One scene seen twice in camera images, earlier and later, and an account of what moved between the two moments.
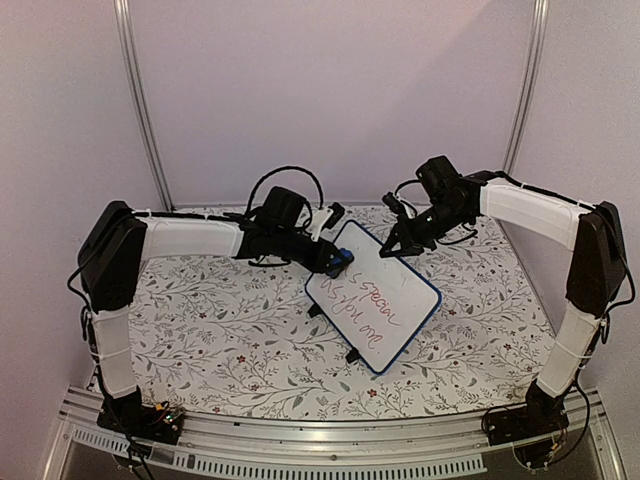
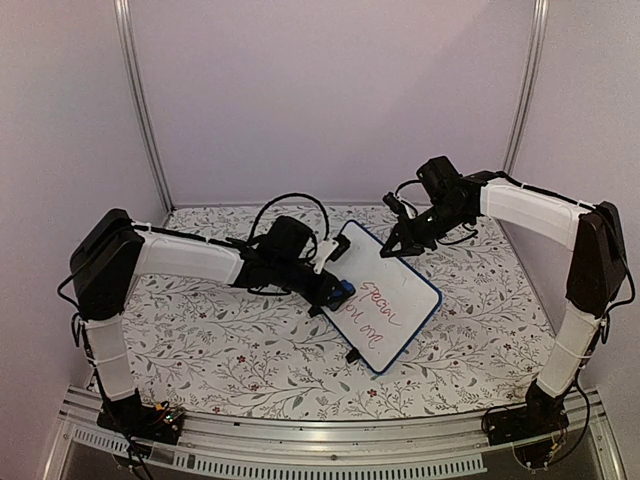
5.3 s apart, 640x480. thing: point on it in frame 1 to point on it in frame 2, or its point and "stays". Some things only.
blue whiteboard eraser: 344,259 to 347,290
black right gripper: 408,243 stays
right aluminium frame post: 528,86 stays
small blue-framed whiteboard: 377,305 stays
